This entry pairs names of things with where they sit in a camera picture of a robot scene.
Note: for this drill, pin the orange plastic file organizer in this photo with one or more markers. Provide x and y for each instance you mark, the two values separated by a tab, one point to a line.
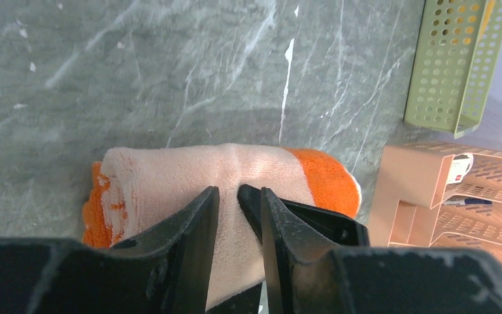
414	207

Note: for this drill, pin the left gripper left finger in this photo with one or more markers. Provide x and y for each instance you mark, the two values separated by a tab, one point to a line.
165	269

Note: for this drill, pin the green plastic basket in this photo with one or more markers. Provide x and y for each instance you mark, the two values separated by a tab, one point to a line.
456	55

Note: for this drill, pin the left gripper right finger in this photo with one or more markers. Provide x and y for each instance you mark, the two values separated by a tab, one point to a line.
308	273

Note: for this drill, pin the white label box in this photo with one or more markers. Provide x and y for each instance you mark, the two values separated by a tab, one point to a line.
459	168

